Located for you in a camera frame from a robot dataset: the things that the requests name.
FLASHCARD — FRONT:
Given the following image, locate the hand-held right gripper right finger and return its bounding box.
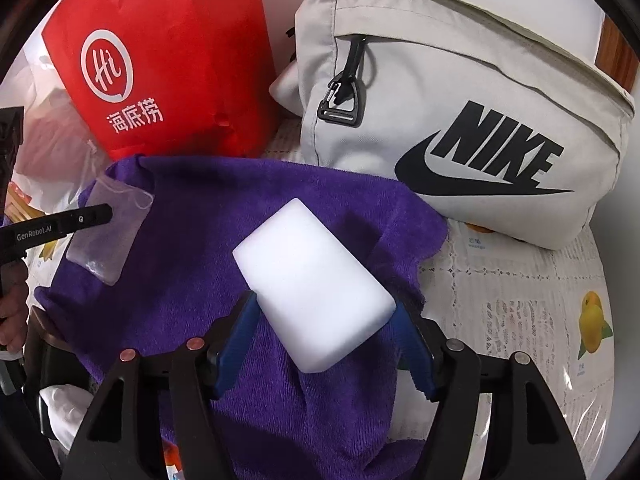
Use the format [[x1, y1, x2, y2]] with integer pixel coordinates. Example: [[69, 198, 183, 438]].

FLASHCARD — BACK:
[[392, 300, 586, 480]]

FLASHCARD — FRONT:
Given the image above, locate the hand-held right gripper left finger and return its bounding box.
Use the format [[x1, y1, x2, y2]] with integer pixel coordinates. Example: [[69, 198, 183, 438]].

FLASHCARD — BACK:
[[60, 290, 261, 480]]

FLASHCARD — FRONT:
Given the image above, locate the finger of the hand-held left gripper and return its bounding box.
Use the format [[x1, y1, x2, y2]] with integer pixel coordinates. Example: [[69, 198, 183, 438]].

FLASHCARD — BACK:
[[47, 203, 113, 237]]

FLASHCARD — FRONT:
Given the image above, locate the white sponge block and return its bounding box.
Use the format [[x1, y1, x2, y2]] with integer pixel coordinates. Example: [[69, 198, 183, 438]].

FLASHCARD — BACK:
[[232, 197, 397, 373]]

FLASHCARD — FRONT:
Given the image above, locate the person's left hand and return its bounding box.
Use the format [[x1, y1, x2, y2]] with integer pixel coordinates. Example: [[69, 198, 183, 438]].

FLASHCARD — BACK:
[[0, 265, 29, 352]]

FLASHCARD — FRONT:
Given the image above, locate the white plastic bag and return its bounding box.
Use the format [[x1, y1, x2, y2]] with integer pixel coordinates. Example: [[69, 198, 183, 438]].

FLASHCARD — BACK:
[[12, 30, 108, 241]]

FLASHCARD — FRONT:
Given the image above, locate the purple towel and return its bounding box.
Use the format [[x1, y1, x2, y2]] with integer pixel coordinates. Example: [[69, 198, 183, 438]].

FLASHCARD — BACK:
[[35, 155, 451, 480]]

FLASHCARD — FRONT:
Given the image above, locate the red paper bag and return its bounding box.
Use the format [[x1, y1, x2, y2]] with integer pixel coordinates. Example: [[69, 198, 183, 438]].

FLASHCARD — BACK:
[[41, 0, 281, 163]]

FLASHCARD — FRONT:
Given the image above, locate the beige fabric bag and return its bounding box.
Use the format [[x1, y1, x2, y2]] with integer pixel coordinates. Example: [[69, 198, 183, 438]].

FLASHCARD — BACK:
[[269, 0, 636, 251]]

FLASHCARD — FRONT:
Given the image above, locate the clear drawstring pouch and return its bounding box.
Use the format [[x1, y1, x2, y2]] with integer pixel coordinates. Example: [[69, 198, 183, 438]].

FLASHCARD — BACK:
[[66, 175, 153, 286]]

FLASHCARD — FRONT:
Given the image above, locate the brown wooden frame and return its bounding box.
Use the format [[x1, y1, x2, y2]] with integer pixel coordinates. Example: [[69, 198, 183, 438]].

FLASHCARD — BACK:
[[595, 15, 640, 103]]

